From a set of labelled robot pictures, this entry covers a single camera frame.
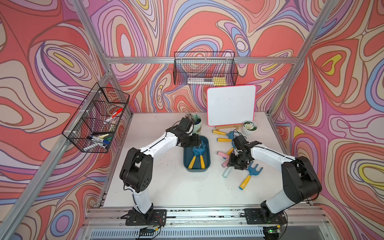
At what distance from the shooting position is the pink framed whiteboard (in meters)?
1.01

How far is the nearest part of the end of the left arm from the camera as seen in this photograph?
0.67 metres

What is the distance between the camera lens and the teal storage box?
0.90 meters
